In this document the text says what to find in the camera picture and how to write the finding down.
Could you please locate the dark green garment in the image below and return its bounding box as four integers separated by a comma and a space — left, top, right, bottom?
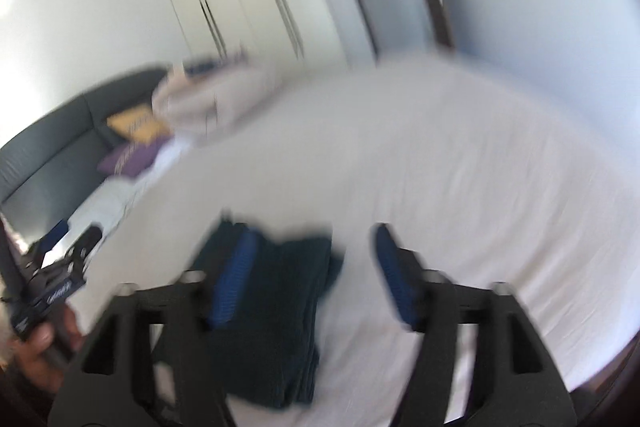
191, 217, 343, 410

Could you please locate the left hand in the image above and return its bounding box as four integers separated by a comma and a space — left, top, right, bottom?
9, 322, 64, 395

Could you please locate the light blue pillow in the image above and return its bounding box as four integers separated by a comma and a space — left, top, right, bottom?
64, 135, 194, 243

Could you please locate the dark grey headboard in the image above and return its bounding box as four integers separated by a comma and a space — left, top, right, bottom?
1, 64, 168, 244

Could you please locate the purple cushion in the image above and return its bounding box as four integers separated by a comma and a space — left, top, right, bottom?
96, 136, 171, 179

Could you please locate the beige bed sheet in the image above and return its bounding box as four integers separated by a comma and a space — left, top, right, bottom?
73, 54, 639, 426

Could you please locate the yellow cushion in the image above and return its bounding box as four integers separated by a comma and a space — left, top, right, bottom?
106, 104, 172, 144

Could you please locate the folded beige duvet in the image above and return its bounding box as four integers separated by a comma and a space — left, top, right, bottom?
151, 53, 284, 139

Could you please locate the blue patterned cloth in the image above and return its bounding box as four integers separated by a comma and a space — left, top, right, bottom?
182, 57, 226, 77

